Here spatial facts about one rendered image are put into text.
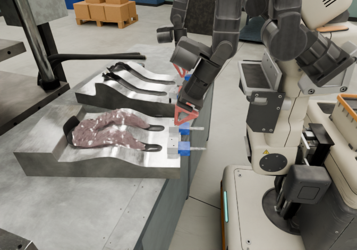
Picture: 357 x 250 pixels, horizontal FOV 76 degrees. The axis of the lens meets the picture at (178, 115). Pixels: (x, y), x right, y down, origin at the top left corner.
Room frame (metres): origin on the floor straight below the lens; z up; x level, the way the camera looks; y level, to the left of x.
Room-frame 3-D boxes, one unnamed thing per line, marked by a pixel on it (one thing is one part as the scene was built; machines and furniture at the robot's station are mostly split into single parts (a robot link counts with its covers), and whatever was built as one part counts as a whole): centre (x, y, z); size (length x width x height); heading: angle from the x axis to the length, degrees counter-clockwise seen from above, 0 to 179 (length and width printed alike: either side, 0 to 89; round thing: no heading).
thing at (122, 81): (0.97, 0.20, 0.92); 0.35 x 0.16 x 0.09; 72
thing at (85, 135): (0.63, 0.24, 0.90); 0.26 x 0.18 x 0.08; 89
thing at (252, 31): (5.06, -1.76, 0.46); 1.90 x 0.70 x 0.92; 154
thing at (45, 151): (0.62, 0.24, 0.85); 0.50 x 0.26 x 0.11; 89
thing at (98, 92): (0.99, 0.21, 0.87); 0.50 x 0.26 x 0.14; 72
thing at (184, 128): (0.67, -0.03, 0.85); 0.13 x 0.05 x 0.05; 89
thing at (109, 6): (5.85, 1.69, 0.37); 1.20 x 0.82 x 0.74; 72
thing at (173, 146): (0.57, -0.03, 0.85); 0.13 x 0.05 x 0.05; 89
